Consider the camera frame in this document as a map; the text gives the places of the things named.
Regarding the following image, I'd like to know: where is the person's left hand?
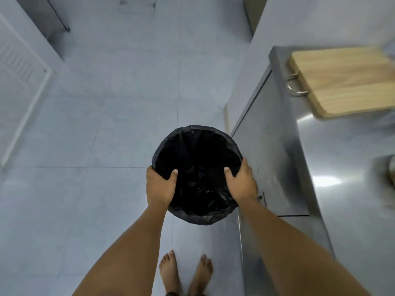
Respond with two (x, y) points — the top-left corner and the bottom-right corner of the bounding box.
(146, 165), (178, 209)

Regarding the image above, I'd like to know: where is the person's right hand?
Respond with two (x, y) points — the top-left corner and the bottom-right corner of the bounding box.
(224, 158), (258, 206)

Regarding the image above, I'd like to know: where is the black lined trash bin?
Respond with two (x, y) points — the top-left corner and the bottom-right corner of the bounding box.
(152, 125), (244, 226)

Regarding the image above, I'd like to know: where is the person's right forearm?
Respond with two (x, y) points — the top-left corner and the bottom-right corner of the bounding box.
(238, 197), (371, 296)

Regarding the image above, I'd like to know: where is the person's left forearm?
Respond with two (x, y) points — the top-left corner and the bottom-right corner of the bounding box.
(72, 203), (168, 296)

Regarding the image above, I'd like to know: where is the stainless steel counter cabinet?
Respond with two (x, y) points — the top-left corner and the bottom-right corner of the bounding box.
(230, 45), (395, 296)

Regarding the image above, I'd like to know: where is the person's left foot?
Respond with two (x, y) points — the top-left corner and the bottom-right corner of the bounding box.
(159, 250), (182, 296)

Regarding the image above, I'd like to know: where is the person's foot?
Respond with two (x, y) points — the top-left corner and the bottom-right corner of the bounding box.
(159, 250), (182, 296)
(188, 254), (214, 296)

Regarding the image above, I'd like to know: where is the person's right foot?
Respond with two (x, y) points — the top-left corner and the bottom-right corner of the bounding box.
(188, 254), (214, 296)

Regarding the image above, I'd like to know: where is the wooden cutting board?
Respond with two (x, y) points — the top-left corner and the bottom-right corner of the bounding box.
(288, 46), (395, 119)

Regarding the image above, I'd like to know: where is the brown wooden door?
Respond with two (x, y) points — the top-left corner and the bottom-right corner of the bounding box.
(243, 0), (270, 36)

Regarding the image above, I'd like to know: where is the white louvered door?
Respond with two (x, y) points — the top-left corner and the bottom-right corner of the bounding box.
(0, 12), (52, 170)

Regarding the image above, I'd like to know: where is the metal cutting board handle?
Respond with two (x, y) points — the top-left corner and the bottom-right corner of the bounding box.
(286, 73), (309, 98)

